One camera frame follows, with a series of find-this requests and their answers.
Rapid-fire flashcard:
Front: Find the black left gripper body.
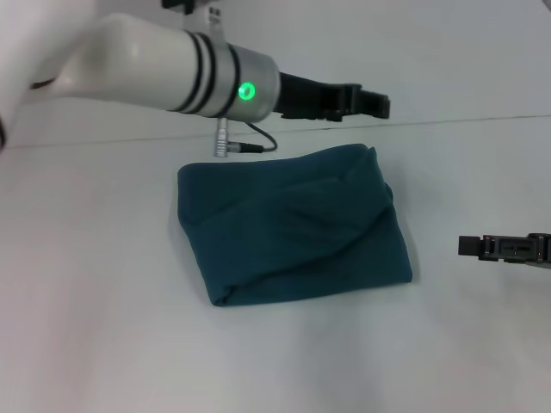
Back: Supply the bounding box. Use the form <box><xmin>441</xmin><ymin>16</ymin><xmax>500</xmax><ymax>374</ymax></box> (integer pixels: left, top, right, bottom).
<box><xmin>276</xmin><ymin>71</ymin><xmax>348</xmax><ymax>124</ymax></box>

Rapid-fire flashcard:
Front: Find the teal blue printed T-shirt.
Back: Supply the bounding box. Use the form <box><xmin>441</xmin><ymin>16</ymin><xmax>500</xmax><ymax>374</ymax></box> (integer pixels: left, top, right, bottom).
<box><xmin>176</xmin><ymin>143</ymin><xmax>415</xmax><ymax>308</ymax></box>

